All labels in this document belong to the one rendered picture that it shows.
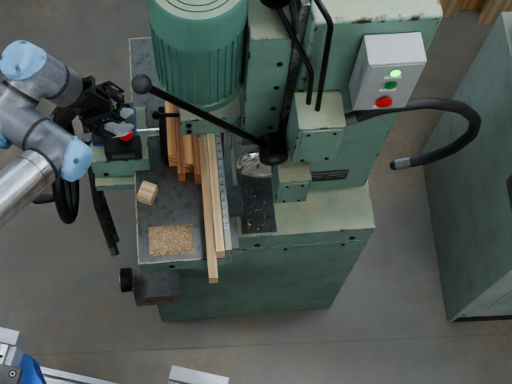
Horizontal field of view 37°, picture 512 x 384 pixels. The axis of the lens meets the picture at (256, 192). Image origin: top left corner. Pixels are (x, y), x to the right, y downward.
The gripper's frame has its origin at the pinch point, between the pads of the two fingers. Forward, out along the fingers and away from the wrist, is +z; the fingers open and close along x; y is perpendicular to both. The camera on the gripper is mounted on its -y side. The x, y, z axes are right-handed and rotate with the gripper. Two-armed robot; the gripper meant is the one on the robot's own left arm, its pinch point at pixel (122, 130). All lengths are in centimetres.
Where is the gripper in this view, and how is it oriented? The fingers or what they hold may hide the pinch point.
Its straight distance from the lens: 170.8
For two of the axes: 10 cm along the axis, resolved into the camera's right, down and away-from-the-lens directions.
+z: 4.5, 3.0, 8.4
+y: 8.9, -2.5, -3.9
